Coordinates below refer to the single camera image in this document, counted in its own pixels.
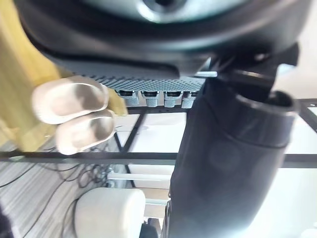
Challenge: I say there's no black metal frame rack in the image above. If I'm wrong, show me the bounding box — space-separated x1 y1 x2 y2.
0 98 317 190

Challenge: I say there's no black object on floor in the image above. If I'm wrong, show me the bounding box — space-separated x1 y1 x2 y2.
139 217 164 238

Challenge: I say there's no white rounded stool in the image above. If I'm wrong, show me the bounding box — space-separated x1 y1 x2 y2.
75 187 147 238

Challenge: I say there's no white foam slipper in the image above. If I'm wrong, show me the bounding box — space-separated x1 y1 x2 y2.
55 109 116 155
31 75 110 125

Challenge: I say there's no black floor cable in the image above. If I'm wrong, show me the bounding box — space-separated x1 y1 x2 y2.
0 142 117 238

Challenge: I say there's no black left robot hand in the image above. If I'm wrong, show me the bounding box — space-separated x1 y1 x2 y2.
14 0 311 238

